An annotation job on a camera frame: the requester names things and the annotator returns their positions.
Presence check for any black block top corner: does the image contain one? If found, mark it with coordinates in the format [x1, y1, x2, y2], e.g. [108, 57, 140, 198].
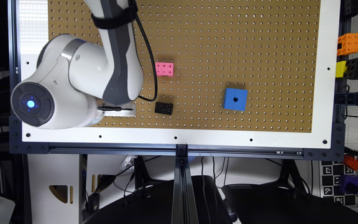
[341, 0, 358, 17]

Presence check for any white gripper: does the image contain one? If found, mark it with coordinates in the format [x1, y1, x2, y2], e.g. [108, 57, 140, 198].
[98, 103, 136, 117]

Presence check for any black studded brick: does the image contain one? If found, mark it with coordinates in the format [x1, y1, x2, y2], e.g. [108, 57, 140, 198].
[154, 102, 173, 115]

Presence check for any black office chair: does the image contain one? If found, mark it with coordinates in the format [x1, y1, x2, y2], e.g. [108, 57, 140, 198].
[222, 184, 358, 224]
[85, 175, 231, 224]

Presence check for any pink studded brick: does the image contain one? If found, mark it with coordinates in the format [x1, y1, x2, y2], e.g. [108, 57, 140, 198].
[155, 62, 175, 77]

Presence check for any purple block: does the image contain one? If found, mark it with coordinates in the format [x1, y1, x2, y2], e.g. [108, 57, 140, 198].
[339, 175, 358, 195]

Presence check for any blue block with hole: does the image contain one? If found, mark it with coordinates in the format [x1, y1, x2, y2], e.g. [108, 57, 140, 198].
[223, 88, 248, 111]

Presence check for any brown pegboard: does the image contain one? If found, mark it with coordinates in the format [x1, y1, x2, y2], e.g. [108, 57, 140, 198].
[47, 0, 322, 134]

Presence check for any fiducial marker sheet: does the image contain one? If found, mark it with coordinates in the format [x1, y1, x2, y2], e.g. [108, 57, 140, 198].
[319, 161, 357, 206]

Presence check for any orange studded brick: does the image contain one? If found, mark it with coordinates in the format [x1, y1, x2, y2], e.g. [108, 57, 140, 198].
[337, 33, 358, 56]

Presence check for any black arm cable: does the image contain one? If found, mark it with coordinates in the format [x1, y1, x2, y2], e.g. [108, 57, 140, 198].
[134, 14, 158, 103]

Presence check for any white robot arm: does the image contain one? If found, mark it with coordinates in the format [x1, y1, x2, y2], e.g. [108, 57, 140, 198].
[11, 1, 144, 129]

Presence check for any black office chair left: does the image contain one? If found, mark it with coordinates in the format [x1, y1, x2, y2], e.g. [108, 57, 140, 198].
[85, 175, 231, 224]

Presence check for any black aluminium table frame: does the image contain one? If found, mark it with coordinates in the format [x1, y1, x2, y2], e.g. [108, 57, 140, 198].
[8, 0, 344, 223]

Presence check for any black studded block right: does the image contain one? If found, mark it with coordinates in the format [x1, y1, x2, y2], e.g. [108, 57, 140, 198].
[343, 58, 358, 80]

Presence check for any yellow block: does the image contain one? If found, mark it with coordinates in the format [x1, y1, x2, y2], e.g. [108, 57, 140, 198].
[336, 61, 347, 78]

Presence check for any black office chair right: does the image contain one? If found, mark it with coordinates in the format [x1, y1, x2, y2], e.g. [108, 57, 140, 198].
[222, 184, 358, 224]

